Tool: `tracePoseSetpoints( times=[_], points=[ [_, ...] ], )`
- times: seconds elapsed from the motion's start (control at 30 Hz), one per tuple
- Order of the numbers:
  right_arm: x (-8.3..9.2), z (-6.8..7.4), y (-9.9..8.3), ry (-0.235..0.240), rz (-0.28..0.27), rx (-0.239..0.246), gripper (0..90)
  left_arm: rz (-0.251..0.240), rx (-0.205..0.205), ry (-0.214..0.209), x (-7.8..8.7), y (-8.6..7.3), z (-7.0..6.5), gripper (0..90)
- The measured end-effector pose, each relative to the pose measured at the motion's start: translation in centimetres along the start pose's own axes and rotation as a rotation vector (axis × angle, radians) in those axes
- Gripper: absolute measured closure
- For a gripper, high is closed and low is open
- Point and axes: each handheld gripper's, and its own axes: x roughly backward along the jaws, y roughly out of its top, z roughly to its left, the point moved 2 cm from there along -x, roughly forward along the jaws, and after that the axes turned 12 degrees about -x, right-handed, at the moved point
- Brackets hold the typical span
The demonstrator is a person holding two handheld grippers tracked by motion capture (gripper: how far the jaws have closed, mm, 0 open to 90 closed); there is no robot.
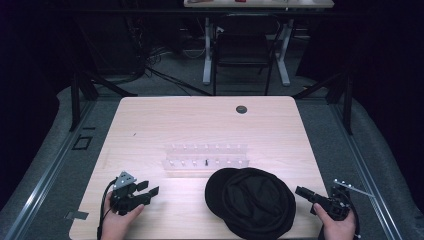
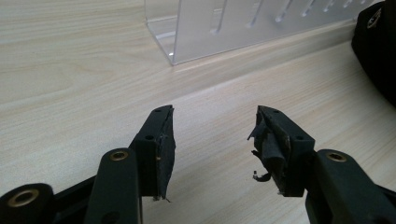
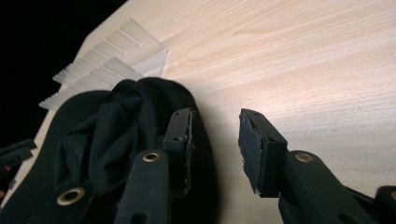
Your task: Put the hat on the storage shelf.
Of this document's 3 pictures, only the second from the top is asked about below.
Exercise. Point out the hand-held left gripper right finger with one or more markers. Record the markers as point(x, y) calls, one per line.
point(292, 149)

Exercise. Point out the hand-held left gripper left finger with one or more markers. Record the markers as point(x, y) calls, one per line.
point(152, 149)

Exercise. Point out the clear acrylic slotted rack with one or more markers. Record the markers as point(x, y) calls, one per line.
point(218, 31)

